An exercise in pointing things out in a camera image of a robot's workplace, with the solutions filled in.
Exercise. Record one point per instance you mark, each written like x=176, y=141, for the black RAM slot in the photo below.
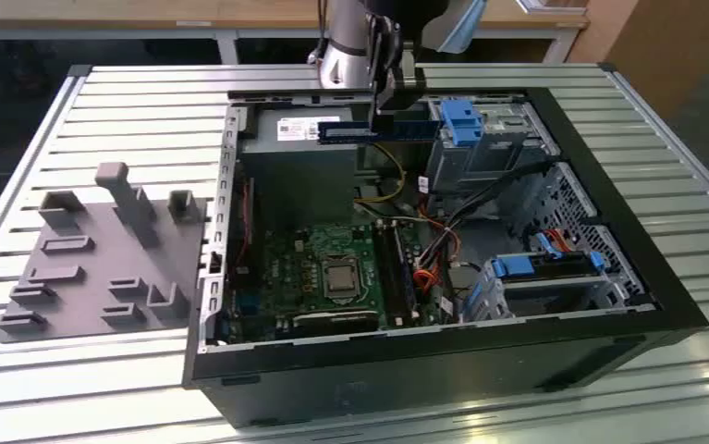
x=381, y=259

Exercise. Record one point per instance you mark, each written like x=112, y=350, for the grey power supply box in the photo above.
x=298, y=185

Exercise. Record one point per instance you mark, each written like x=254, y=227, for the wooden cabinet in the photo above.
x=667, y=46

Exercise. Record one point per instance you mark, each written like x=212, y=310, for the perforated metal drive cage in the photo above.
x=575, y=203

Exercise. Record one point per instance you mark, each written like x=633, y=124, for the metal optical drive cage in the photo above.
x=482, y=162

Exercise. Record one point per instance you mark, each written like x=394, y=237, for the blue drive bay latch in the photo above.
x=461, y=125

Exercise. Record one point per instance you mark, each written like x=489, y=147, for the silver CPU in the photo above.
x=340, y=279

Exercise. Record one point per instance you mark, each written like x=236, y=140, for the round grey fan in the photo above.
x=465, y=277

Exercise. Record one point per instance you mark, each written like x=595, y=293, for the hard disk in blue carrier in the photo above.
x=514, y=267

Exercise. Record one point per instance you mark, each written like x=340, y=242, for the grey parts rack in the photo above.
x=94, y=277

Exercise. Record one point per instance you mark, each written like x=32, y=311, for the black graphics card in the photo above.
x=334, y=321

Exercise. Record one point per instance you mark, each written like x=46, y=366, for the green motherboard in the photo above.
x=285, y=259

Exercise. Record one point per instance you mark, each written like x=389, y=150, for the wooden workbench white frame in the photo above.
x=144, y=14

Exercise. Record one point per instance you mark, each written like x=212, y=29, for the blue plastic carrier rail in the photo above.
x=472, y=300

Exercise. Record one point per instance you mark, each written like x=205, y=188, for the black PC case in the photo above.
x=390, y=379

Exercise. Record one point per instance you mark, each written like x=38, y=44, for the blue RAM stick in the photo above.
x=344, y=131

